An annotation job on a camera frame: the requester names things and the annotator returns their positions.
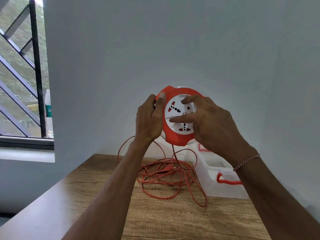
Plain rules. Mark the person's left hand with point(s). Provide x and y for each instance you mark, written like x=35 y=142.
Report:
x=147 y=120

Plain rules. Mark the person's right hand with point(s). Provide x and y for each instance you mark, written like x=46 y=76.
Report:
x=212 y=127

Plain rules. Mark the person's right thumb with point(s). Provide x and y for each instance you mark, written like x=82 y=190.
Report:
x=182 y=118

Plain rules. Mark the person's left thumb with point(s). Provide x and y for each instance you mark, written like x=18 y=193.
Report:
x=161 y=103

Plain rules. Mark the person's right forearm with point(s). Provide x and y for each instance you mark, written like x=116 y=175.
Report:
x=277 y=199

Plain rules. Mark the person's left forearm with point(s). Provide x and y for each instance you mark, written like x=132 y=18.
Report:
x=112 y=192

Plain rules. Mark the clear plastic storage box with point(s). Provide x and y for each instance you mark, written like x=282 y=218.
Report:
x=220 y=176

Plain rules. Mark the red and white wrist thread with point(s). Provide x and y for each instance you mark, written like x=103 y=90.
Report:
x=246 y=162

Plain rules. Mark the clear plastic water bottle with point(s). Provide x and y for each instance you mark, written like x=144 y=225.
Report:
x=48 y=112

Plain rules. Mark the black window grille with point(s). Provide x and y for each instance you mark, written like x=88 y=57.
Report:
x=22 y=67

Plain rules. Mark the black window frame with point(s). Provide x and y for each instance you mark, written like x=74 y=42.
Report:
x=26 y=142

